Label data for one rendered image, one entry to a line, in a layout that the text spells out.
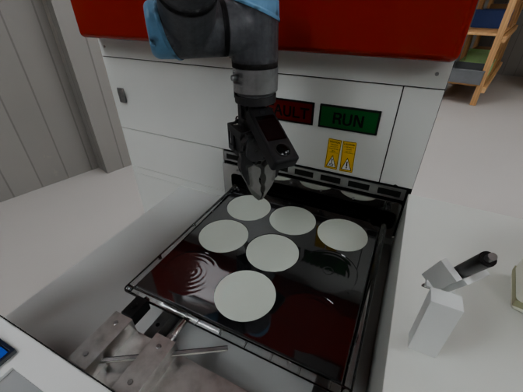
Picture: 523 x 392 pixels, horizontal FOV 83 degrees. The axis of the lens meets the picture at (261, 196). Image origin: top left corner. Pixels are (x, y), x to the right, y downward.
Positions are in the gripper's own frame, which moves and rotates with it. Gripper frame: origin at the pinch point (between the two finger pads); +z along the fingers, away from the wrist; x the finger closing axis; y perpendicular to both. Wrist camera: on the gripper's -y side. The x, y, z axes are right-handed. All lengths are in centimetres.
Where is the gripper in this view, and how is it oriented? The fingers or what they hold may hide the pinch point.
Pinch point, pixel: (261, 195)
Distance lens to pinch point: 60.5
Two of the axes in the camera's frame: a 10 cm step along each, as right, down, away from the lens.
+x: -8.8, 2.7, -4.0
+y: -4.8, -4.8, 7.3
